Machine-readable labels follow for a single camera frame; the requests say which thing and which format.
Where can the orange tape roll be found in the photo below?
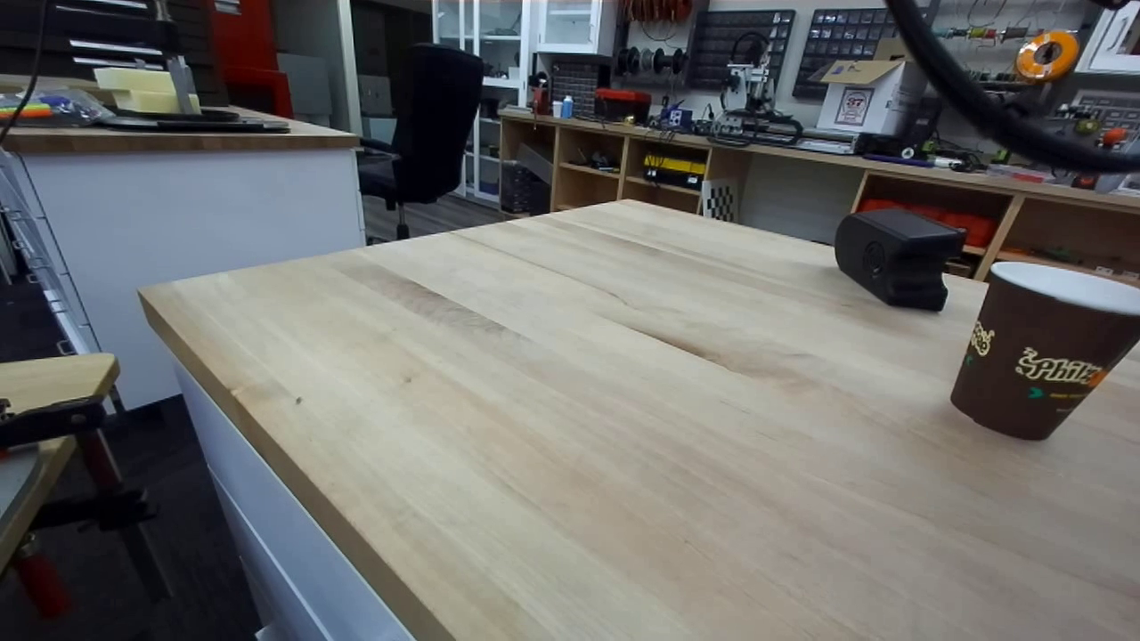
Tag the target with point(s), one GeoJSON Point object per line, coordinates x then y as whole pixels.
{"type": "Point", "coordinates": [1026, 62]}

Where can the white picture frame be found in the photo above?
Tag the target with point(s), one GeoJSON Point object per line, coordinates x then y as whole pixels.
{"type": "Point", "coordinates": [1099, 48]}

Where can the brown paper cup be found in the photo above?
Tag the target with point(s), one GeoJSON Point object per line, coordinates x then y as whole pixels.
{"type": "Point", "coordinates": [1036, 367]}

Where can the red storage bins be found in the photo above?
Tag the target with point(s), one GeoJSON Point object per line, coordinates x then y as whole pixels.
{"type": "Point", "coordinates": [939, 224]}

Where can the white cardboard box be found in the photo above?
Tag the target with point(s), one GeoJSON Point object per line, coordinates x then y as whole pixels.
{"type": "Point", "coordinates": [861, 110]}

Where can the black flat tray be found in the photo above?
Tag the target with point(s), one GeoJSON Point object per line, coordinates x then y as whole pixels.
{"type": "Point", "coordinates": [179, 120]}

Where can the black office chair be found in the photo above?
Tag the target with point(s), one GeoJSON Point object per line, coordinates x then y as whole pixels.
{"type": "Point", "coordinates": [431, 120]}

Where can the black bag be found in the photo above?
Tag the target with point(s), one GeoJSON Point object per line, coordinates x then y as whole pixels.
{"type": "Point", "coordinates": [520, 190]}

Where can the red cabinet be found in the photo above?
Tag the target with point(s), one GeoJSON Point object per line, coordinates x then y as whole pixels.
{"type": "Point", "coordinates": [252, 48]}

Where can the white glass door cabinet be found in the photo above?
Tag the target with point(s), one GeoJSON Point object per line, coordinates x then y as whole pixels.
{"type": "Point", "coordinates": [499, 48]}

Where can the black box device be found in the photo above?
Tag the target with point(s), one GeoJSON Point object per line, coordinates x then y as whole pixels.
{"type": "Point", "coordinates": [897, 256]}

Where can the yellow black case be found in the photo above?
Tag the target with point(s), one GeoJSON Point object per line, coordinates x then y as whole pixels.
{"type": "Point", "coordinates": [676, 168]}

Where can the yellow box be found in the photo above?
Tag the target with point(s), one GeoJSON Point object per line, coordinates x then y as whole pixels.
{"type": "Point", "coordinates": [137, 90]}

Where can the black pegboard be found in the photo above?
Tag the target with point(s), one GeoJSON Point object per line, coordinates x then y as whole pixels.
{"type": "Point", "coordinates": [734, 36]}
{"type": "Point", "coordinates": [855, 36]}

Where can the white counter with wooden top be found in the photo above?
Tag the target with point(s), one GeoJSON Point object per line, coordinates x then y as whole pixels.
{"type": "Point", "coordinates": [179, 227]}

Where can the red toolbox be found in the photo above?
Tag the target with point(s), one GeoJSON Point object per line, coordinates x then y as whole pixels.
{"type": "Point", "coordinates": [621, 104]}

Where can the small wooden stand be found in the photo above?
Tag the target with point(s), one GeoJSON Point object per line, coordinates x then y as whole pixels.
{"type": "Point", "coordinates": [56, 386]}

